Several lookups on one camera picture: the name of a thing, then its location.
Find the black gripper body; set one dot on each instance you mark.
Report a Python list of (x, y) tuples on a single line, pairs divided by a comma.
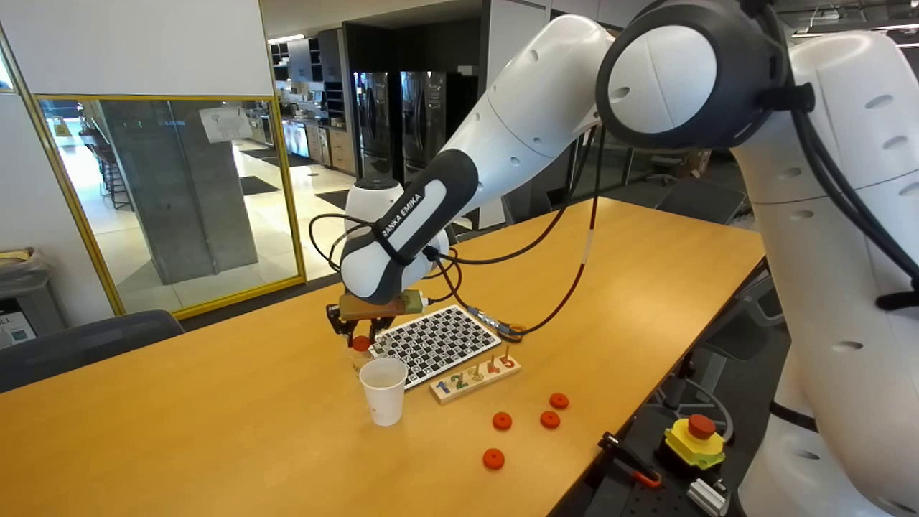
[(363, 323)]

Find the round orange wooden block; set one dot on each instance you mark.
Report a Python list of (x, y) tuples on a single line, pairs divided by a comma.
[(491, 459), (359, 344), (558, 402), (499, 422), (550, 422)]

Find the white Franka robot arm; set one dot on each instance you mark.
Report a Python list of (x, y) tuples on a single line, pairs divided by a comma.
[(535, 106)]

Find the white paper cup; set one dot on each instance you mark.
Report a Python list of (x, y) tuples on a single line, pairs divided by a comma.
[(386, 399)]

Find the black white calibration board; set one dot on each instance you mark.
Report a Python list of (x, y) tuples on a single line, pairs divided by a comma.
[(440, 344)]

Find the wooden number puzzle board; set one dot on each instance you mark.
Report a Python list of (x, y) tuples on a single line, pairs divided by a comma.
[(475, 377)]

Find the black glass door cabinet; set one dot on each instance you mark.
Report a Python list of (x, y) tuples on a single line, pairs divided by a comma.
[(419, 116)]

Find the yellow framed glass panel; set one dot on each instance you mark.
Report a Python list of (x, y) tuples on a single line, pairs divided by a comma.
[(87, 241)]

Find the black equipment cart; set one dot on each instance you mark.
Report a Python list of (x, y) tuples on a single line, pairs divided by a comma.
[(591, 505)]

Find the black and red tool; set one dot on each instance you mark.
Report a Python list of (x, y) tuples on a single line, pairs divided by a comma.
[(620, 459)]

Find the grey bin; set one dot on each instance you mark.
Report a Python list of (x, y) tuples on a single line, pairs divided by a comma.
[(30, 297)]

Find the yellow emergency stop button box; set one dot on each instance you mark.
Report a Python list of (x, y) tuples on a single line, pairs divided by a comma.
[(692, 446)]

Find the silver metal block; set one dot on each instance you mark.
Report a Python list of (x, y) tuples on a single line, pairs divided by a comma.
[(706, 495)]

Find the brown wrist camera block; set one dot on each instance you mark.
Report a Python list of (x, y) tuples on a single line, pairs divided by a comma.
[(367, 305)]

